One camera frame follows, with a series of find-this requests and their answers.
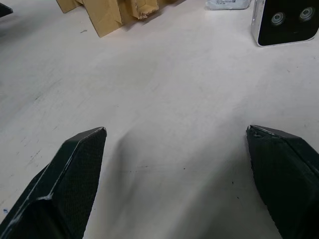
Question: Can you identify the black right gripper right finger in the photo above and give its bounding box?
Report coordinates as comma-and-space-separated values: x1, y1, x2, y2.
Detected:
246, 124, 319, 239

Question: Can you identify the black pointed right gripper left finger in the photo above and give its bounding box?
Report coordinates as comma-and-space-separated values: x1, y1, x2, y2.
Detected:
0, 4, 13, 18

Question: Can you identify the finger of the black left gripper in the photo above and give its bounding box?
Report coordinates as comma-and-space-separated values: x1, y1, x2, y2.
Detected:
0, 126, 108, 239

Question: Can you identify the brown cardboard box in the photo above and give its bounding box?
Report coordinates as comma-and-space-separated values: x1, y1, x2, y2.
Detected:
55, 0, 186, 38

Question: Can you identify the white labelled packet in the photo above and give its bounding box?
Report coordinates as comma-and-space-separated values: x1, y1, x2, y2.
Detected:
204, 0, 254, 11

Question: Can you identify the silver black stereo camera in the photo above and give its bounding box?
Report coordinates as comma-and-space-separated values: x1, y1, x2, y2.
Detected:
250, 0, 318, 47

